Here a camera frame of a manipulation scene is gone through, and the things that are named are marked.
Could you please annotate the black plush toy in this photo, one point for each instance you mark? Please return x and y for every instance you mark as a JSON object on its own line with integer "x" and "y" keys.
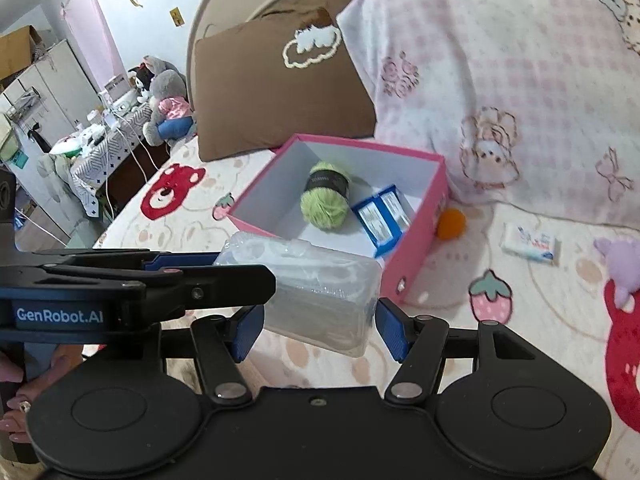
{"x": 141, "y": 80}

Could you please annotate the person's left hand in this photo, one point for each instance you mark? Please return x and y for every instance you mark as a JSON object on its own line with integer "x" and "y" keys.
{"x": 45, "y": 377}

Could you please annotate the yellow wall socket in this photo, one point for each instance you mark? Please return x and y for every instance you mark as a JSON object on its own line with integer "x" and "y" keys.
{"x": 175, "y": 16}

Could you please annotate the white cabinet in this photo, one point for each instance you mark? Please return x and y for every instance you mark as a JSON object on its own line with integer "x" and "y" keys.
{"x": 55, "y": 90}

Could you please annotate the purple plush toy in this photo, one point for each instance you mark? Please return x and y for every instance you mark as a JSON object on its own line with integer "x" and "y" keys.
{"x": 617, "y": 265}

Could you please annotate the orange ball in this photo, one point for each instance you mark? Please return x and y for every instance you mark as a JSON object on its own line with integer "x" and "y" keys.
{"x": 451, "y": 224}

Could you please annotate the pale green container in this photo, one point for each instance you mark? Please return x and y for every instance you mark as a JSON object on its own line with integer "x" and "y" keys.
{"x": 12, "y": 145}

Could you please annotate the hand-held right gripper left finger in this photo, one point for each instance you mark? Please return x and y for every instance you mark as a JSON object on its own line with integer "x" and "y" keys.
{"x": 247, "y": 332}

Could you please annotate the blue white medical packet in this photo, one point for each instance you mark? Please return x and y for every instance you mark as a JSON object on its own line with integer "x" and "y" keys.
{"x": 377, "y": 227}
{"x": 397, "y": 205}

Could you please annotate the clear plastic box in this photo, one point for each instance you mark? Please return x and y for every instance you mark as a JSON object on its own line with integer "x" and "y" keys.
{"x": 320, "y": 300}

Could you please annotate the green yarn ball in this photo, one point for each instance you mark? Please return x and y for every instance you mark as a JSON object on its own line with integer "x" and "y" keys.
{"x": 325, "y": 210}

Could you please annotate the beige headboard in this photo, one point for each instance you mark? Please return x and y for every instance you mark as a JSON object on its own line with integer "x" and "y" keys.
{"x": 225, "y": 0}

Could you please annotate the pink curtain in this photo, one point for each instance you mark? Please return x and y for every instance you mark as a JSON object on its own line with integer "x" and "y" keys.
{"x": 95, "y": 25}

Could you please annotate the pink checked pillow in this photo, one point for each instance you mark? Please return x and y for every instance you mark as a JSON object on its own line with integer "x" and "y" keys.
{"x": 500, "y": 85}

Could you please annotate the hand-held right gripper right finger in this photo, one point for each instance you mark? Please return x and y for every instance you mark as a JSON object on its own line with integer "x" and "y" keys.
{"x": 390, "y": 330}

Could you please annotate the grey bunny plush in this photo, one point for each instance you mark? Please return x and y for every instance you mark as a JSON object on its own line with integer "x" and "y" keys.
{"x": 167, "y": 105}

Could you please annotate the table with patterned cloth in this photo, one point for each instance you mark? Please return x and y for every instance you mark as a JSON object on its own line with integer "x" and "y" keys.
{"x": 100, "y": 160}

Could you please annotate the pink cardboard box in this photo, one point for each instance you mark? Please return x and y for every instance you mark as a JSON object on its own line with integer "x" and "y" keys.
{"x": 415, "y": 240}

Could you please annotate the brown pillow with cloud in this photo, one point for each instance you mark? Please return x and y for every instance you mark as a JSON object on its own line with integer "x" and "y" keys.
{"x": 250, "y": 90}

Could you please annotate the small white appliance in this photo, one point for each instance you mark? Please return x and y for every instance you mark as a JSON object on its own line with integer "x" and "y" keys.
{"x": 117, "y": 92}

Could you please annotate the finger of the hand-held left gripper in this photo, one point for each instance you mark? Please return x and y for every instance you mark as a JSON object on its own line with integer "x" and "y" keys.
{"x": 180, "y": 261}
{"x": 225, "y": 287}

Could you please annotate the white tissue pack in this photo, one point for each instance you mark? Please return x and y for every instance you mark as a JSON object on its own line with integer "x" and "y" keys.
{"x": 530, "y": 242}

